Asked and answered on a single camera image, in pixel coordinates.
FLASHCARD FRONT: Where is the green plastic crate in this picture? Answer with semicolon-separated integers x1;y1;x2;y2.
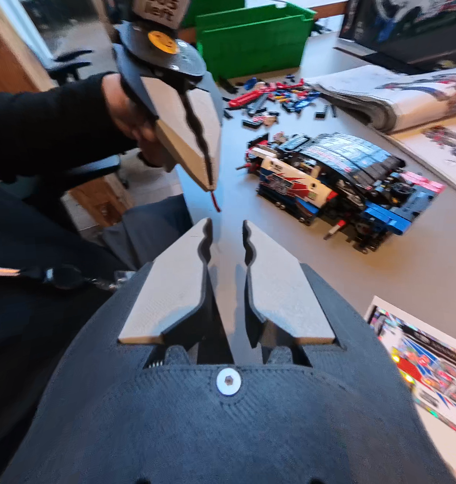
183;0;317;82

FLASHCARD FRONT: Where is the toy brick race car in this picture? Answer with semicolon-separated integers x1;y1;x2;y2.
236;132;447;254

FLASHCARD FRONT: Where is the black office chair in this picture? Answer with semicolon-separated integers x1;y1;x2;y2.
47;49;94;85

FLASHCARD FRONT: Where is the grey desk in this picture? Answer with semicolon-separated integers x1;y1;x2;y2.
175;30;456;484

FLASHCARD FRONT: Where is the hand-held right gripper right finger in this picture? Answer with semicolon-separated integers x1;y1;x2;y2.
242;220;336;348

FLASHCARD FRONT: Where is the open instruction booklet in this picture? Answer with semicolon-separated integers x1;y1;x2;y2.
305;64;456;197

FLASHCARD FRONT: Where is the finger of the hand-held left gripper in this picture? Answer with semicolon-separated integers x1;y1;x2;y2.
186;88;223;190
142;77;215;192

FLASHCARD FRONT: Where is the person's left hand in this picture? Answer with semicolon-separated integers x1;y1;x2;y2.
101;73;176;168

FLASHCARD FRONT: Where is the pile of loose toy bricks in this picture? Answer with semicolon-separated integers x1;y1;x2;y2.
222;76;338;131

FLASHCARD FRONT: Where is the black lanyard with metal clip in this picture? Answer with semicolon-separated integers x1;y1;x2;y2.
0;265;132;292

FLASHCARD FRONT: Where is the black toy set box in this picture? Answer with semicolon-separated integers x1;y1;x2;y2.
334;0;456;74

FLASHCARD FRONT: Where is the person's dark clothing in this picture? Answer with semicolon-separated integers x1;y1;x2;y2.
0;178;192;484

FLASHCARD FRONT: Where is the person's left forearm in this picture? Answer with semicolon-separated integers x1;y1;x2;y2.
0;72;138;180

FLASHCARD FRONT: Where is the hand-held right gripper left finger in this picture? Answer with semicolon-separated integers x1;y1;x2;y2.
118;218;214;347

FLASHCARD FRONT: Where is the holographic sticker sheet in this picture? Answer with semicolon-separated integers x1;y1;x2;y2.
364;296;456;481

